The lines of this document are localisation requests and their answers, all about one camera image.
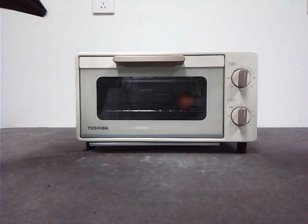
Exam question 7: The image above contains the cream temperature knob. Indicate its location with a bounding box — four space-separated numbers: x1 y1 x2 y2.
231 68 252 89

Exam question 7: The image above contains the cream timer knob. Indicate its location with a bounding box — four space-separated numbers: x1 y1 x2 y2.
231 106 251 127

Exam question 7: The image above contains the metal crumb tray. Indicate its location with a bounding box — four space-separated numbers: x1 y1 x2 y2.
89 142 220 147

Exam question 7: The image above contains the cream Toshiba toaster oven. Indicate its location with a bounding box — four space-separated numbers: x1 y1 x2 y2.
76 51 258 154

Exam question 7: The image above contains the white wall socket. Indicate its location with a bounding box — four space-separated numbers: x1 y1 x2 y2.
93 0 115 15

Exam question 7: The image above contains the brown egg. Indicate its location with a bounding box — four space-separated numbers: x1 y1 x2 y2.
177 92 194 109

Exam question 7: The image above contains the metal wire oven rack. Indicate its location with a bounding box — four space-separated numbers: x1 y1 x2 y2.
107 109 205 113

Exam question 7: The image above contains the glass oven door with handle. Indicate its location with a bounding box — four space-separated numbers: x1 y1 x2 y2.
79 55 225 139

